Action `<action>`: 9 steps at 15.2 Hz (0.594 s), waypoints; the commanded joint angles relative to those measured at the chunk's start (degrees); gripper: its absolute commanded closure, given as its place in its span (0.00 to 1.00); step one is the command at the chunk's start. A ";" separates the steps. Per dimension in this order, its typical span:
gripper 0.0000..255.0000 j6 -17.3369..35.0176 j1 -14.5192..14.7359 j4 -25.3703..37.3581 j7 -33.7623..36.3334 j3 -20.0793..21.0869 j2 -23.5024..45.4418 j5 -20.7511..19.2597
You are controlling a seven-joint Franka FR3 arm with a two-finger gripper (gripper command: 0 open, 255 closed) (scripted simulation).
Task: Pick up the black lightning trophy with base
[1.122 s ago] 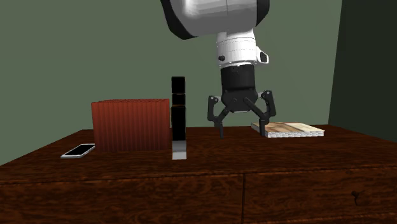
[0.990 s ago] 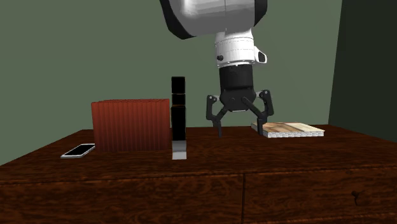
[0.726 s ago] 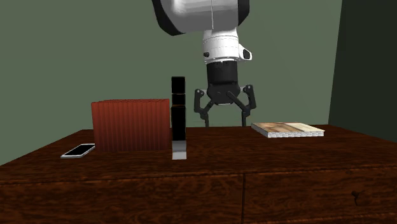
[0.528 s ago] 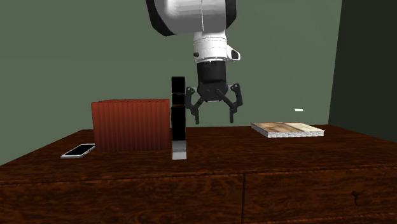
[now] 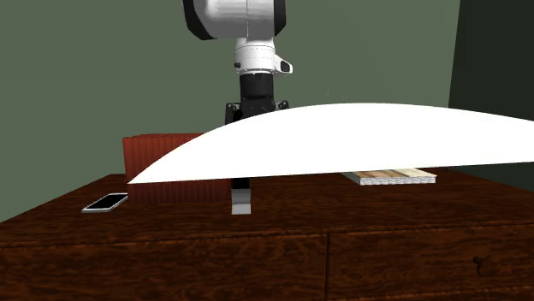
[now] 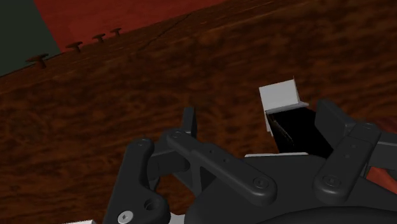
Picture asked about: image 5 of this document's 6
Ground red ribbed robot stand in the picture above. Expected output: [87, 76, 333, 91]
[122, 133, 233, 206]

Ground dark wooden chest of drawers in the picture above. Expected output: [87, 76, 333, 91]
[0, 165, 534, 301]

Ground beige striped book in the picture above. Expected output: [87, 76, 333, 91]
[341, 168, 438, 186]

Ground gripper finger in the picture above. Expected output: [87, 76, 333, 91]
[230, 178, 252, 216]

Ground white curved slab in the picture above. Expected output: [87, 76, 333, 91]
[126, 102, 534, 186]

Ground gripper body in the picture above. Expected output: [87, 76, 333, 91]
[225, 73, 290, 126]

